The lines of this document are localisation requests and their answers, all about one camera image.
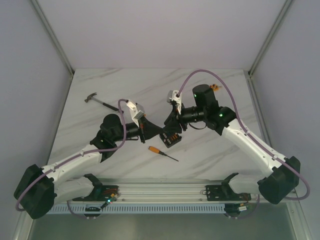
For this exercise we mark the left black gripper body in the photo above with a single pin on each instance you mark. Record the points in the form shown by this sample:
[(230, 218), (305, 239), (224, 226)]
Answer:
[(142, 130)]

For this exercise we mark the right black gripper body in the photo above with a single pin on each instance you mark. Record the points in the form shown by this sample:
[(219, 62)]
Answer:
[(180, 116)]

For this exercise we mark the black fuse box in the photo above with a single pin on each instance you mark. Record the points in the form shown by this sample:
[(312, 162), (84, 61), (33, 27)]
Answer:
[(170, 139)]

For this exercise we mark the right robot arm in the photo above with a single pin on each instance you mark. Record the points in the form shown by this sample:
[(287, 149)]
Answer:
[(278, 173)]

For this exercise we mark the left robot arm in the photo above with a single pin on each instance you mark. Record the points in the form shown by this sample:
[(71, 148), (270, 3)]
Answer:
[(41, 188)]

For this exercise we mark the orange terminal block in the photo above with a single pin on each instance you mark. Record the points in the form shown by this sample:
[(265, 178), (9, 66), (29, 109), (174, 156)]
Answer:
[(215, 87)]

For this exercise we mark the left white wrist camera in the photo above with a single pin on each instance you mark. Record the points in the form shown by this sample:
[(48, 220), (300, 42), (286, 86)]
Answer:
[(136, 111)]

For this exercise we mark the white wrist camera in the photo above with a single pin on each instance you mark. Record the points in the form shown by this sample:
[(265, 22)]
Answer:
[(174, 99), (136, 111)]

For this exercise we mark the orange handled screwdriver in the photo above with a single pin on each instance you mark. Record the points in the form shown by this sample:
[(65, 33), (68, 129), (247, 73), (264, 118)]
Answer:
[(157, 151)]

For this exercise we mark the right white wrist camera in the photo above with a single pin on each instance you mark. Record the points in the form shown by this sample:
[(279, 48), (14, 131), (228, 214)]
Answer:
[(174, 99)]

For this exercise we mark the hammer with black handle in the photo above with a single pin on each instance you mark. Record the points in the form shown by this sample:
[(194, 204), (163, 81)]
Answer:
[(92, 97)]

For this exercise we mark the aluminium mounting rail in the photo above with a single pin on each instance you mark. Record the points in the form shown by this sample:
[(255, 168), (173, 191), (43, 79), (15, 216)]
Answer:
[(141, 191)]

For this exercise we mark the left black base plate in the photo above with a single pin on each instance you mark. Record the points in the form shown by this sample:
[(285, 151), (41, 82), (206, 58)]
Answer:
[(100, 194)]

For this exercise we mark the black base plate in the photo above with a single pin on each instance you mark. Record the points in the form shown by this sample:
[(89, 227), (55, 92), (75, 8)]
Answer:
[(100, 194), (215, 193)]

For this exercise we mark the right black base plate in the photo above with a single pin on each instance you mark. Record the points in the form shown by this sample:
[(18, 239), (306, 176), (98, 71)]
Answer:
[(215, 193)]

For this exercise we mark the slotted cable duct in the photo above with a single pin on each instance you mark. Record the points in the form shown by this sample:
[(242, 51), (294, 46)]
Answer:
[(139, 208)]

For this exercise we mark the left aluminium frame post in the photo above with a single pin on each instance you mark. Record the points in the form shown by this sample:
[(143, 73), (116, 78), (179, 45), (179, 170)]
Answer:
[(52, 36)]

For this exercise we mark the aluminium frame post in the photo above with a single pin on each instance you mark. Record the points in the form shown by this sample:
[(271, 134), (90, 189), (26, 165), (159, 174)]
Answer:
[(276, 26), (52, 36)]

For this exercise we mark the right aluminium frame post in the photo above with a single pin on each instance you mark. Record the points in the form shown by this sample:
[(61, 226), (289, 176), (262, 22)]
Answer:
[(276, 26)]

